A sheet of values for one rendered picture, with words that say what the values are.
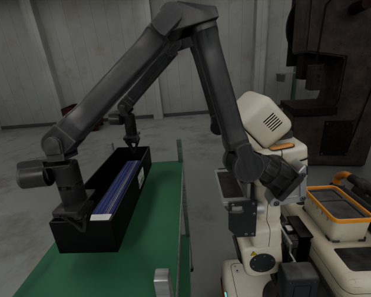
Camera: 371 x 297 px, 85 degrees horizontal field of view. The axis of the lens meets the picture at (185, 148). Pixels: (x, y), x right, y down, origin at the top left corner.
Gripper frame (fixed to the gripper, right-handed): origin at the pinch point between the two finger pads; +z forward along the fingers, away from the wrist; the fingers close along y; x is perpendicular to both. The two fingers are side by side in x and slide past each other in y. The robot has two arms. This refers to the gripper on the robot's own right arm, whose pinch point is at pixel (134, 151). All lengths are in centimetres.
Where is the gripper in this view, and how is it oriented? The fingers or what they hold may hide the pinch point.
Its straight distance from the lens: 112.0
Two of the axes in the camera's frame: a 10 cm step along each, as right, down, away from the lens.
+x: 10.0, -0.5, -0.3
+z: 0.5, 9.3, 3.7
